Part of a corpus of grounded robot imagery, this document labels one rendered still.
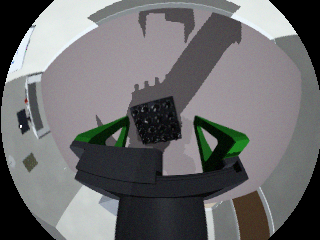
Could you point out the black square knob box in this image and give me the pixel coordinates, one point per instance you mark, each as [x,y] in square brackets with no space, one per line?
[156,117]

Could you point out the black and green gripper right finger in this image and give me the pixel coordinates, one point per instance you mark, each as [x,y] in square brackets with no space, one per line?
[230,143]

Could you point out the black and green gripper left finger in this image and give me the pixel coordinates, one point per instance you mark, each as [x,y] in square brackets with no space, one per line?
[100,134]

